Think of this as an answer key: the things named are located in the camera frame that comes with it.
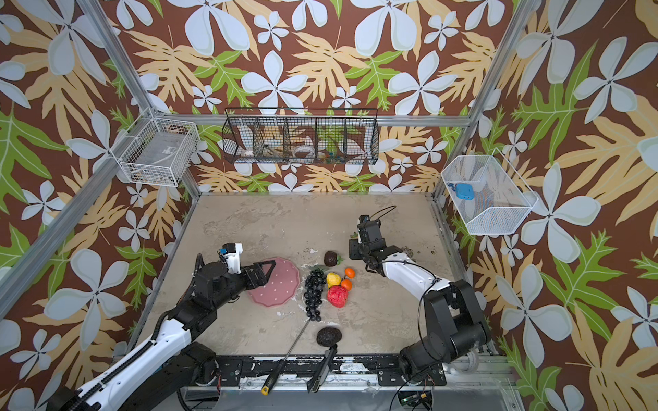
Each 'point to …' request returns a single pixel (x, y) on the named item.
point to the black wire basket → (301, 135)
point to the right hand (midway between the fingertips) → (355, 243)
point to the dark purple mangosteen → (331, 259)
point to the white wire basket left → (158, 151)
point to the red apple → (337, 294)
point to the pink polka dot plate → (281, 285)
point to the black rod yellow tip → (272, 377)
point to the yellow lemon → (333, 279)
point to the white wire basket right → (502, 199)
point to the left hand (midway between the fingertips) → (268, 262)
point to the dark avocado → (328, 336)
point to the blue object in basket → (463, 191)
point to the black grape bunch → (313, 296)
